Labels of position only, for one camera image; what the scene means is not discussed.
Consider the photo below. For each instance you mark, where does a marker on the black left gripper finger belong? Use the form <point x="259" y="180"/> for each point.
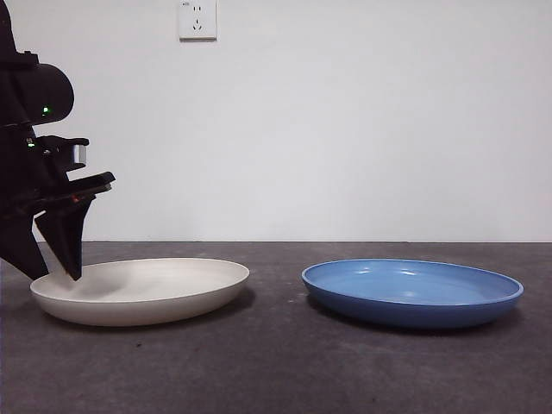
<point x="21" y="250"/>
<point x="64" y="233"/>

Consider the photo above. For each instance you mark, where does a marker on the white round plate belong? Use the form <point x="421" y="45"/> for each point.
<point x="159" y="297"/>

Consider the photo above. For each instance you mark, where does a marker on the blue round plate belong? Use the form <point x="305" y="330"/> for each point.
<point x="409" y="297"/>

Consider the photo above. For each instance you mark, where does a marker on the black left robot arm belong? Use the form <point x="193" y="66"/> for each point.
<point x="43" y="90"/>

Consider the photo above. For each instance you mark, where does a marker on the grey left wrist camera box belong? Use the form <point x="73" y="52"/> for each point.
<point x="80" y="155"/>

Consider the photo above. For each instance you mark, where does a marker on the white wall socket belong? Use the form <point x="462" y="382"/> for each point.
<point x="197" y="21"/>

